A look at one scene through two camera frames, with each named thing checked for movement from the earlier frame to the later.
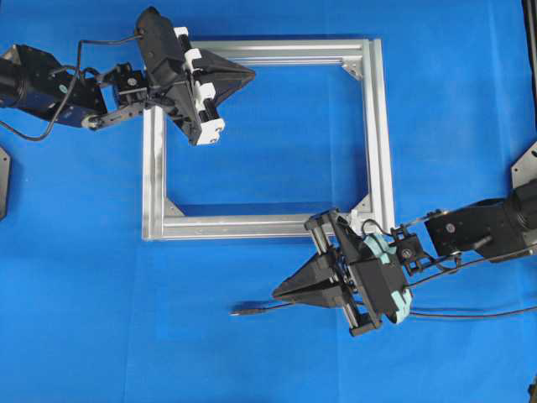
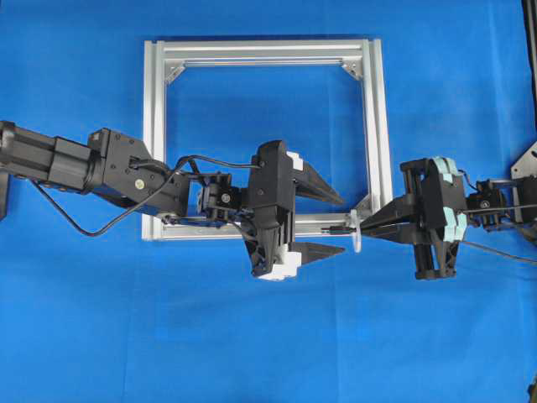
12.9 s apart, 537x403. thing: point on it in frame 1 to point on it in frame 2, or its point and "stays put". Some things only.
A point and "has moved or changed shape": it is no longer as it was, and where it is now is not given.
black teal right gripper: (370, 277) to (436, 200)
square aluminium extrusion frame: (158, 226) stays put
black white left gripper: (171, 72) to (269, 237)
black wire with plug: (272, 306) has moved or changed shape
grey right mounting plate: (524, 170) stays put
